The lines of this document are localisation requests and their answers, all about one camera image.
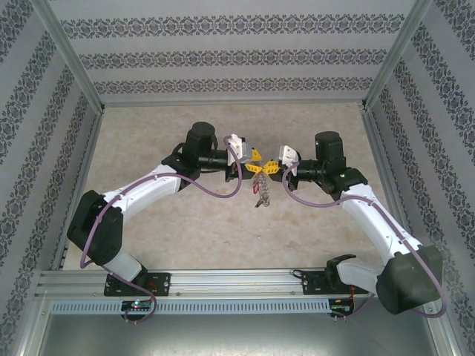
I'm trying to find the aluminium left front post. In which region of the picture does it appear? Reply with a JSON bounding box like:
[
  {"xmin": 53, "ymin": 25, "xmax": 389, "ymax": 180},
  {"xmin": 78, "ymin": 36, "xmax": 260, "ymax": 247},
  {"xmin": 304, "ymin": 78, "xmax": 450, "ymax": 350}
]
[{"xmin": 14, "ymin": 292, "xmax": 51, "ymax": 356}]

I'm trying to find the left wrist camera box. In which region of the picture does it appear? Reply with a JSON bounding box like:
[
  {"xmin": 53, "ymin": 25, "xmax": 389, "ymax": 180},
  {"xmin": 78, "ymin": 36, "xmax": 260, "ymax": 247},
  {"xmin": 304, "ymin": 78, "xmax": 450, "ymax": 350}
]
[{"xmin": 223, "ymin": 133, "xmax": 248, "ymax": 165}]

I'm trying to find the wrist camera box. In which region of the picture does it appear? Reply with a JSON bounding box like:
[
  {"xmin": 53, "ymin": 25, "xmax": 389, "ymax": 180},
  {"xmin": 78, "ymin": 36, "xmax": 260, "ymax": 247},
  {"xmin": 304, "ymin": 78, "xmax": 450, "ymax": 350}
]
[
  {"xmin": 223, "ymin": 133, "xmax": 248, "ymax": 165},
  {"xmin": 277, "ymin": 144, "xmax": 301, "ymax": 167}
]

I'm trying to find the circuit board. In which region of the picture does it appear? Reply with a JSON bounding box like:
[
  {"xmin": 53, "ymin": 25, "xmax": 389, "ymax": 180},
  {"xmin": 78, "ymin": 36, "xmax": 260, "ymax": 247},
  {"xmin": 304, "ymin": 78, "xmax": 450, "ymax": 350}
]
[
  {"xmin": 121, "ymin": 300, "xmax": 153, "ymax": 312},
  {"xmin": 330, "ymin": 298, "xmax": 356, "ymax": 314}
]

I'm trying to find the aluminium right side rail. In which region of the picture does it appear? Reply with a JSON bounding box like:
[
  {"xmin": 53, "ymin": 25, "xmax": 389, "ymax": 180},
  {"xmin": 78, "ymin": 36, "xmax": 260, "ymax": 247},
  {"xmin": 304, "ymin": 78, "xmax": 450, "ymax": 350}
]
[{"xmin": 361, "ymin": 109, "xmax": 422, "ymax": 267}]

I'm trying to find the grey slotted cable duct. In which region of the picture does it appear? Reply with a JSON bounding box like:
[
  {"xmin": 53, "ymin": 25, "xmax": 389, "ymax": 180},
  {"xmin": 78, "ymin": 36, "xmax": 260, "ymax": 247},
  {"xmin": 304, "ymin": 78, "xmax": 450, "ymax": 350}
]
[{"xmin": 50, "ymin": 298, "xmax": 332, "ymax": 316}]

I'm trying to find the aluminium mounting rail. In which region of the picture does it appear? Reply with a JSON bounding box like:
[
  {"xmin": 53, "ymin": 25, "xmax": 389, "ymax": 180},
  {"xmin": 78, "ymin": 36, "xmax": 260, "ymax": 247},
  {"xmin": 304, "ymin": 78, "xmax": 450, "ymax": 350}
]
[{"xmin": 36, "ymin": 267, "xmax": 441, "ymax": 297}]

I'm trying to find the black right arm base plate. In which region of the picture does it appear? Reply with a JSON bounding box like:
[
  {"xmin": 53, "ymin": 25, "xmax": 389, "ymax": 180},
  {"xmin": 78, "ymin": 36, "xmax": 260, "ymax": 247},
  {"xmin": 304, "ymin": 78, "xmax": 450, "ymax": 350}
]
[{"xmin": 301, "ymin": 270, "xmax": 370, "ymax": 297}]

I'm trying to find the aluminium right corner post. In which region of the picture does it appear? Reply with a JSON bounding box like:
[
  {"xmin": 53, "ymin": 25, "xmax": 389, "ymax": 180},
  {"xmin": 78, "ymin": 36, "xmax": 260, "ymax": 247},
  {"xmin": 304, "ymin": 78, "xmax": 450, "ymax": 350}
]
[{"xmin": 360, "ymin": 0, "xmax": 435, "ymax": 111}]

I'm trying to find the left circuit board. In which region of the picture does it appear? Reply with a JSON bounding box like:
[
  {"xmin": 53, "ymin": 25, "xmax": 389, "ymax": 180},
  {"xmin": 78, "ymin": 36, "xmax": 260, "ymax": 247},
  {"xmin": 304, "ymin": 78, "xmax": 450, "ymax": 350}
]
[{"xmin": 121, "ymin": 300, "xmax": 153, "ymax": 312}]

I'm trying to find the aluminium back frame rail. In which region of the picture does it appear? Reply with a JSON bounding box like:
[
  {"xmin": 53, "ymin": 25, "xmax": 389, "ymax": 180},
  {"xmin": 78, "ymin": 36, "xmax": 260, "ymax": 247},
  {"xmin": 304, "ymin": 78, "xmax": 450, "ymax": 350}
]
[{"xmin": 100, "ymin": 96, "xmax": 368, "ymax": 108}]

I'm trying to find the metal keyring holder with rings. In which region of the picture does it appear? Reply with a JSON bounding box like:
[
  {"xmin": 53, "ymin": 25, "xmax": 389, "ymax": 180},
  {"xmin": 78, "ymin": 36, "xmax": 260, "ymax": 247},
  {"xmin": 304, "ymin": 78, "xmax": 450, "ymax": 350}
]
[{"xmin": 251, "ymin": 173, "xmax": 271, "ymax": 208}]

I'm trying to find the steel sheet panel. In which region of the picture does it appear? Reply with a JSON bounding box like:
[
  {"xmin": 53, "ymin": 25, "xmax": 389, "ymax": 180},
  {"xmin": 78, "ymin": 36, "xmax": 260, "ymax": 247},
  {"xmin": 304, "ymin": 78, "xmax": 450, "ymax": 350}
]
[{"xmin": 35, "ymin": 314, "xmax": 457, "ymax": 356}]

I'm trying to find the aluminium corner post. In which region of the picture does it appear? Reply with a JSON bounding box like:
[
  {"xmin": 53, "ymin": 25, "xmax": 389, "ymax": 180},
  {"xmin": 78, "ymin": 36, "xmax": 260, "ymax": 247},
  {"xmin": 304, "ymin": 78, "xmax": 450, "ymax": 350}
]
[
  {"xmin": 31, "ymin": 0, "xmax": 105, "ymax": 113},
  {"xmin": 360, "ymin": 0, "xmax": 435, "ymax": 111}
]

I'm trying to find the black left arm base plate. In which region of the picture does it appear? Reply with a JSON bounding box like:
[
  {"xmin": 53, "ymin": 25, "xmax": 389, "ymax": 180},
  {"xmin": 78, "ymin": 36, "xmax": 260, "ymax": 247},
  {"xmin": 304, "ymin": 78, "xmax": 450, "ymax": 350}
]
[{"xmin": 103, "ymin": 272, "xmax": 171, "ymax": 297}]

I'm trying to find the aluminium right front post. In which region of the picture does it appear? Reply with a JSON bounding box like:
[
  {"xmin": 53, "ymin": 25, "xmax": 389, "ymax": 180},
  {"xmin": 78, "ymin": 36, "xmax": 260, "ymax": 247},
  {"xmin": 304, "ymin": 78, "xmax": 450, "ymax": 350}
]
[{"xmin": 422, "ymin": 294, "xmax": 463, "ymax": 356}]

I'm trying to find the right circuit board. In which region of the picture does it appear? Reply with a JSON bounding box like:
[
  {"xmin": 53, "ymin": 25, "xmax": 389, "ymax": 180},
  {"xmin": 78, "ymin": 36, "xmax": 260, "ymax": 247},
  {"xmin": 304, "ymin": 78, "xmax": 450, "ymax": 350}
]
[{"xmin": 330, "ymin": 298, "xmax": 356, "ymax": 314}]

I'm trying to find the aluminium left side rail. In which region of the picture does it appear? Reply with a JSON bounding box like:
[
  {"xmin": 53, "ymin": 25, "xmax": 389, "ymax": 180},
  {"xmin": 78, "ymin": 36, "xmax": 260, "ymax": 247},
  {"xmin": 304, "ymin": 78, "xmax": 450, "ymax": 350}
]
[{"xmin": 50, "ymin": 110, "xmax": 105, "ymax": 271}]

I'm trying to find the aluminium left corner post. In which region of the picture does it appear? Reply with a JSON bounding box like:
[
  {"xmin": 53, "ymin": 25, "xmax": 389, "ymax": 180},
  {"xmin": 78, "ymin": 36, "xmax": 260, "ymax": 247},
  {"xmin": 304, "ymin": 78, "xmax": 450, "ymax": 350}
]
[{"xmin": 31, "ymin": 0, "xmax": 105, "ymax": 113}]

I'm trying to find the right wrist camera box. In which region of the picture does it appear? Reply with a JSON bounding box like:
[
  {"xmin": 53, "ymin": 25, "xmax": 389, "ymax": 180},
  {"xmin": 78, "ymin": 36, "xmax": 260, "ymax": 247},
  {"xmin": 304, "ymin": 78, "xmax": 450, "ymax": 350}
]
[{"xmin": 277, "ymin": 144, "xmax": 301, "ymax": 167}]

